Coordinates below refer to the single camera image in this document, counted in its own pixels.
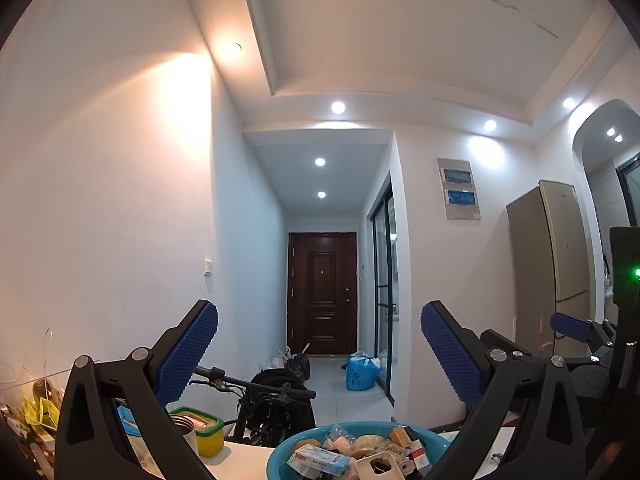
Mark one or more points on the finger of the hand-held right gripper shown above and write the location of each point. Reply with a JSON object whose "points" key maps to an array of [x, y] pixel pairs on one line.
{"points": [[570, 326], [510, 342]]}

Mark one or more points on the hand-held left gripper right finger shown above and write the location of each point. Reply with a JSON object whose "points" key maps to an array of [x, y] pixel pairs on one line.
{"points": [[450, 355]]}

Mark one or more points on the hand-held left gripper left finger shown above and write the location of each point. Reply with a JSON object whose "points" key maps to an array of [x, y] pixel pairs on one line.
{"points": [[187, 355]]}

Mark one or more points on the blue plastic basin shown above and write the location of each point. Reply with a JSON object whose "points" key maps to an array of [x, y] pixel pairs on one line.
{"points": [[280, 460]]}

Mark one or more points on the yellow container with green rim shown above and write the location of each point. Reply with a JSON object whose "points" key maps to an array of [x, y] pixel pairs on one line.
{"points": [[212, 442]]}

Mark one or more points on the white leaning strip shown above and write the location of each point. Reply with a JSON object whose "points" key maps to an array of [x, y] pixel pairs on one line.
{"points": [[513, 330]]}

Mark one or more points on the black folding bicycle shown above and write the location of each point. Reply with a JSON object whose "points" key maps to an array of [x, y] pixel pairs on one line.
{"points": [[235, 382]]}

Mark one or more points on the white plastic bag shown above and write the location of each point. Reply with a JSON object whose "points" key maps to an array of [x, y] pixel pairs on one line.
{"points": [[277, 360], [382, 365]]}

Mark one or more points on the gold refrigerator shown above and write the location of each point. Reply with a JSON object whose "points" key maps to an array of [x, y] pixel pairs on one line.
{"points": [[545, 260]]}

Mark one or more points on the metal can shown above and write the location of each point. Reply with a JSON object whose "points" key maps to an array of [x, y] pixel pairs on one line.
{"points": [[185, 435]]}

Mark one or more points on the blue plastic bag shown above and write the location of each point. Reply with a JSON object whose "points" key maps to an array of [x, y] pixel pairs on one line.
{"points": [[362, 372]]}

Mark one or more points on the black-framed glass sliding door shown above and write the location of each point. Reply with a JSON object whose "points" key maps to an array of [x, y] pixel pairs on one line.
{"points": [[385, 285]]}

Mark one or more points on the red and white box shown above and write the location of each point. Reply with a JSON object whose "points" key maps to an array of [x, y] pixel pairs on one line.
{"points": [[419, 458]]}

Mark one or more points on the black plastic bag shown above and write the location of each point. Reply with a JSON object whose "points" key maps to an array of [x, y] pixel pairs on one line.
{"points": [[300, 362]]}

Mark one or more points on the clear tape roll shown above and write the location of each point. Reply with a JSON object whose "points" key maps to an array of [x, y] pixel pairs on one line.
{"points": [[371, 445]]}

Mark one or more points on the white tape roll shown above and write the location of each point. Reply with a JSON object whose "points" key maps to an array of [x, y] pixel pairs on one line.
{"points": [[406, 467]]}

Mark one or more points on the white plastic case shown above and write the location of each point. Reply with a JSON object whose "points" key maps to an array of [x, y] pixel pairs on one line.
{"points": [[380, 467]]}

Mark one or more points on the brown entrance door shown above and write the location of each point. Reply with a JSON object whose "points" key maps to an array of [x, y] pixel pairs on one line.
{"points": [[322, 295]]}

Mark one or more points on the bunch of yellow sachets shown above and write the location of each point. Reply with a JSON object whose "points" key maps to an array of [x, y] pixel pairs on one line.
{"points": [[40, 410]]}

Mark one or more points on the grey electrical panel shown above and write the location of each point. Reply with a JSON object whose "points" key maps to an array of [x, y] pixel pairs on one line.
{"points": [[458, 188]]}

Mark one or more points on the blue and white box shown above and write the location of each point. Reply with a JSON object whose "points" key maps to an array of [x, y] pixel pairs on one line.
{"points": [[322, 460]]}

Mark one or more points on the clear acrylic organiser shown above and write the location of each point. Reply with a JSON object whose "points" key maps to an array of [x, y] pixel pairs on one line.
{"points": [[30, 440]]}

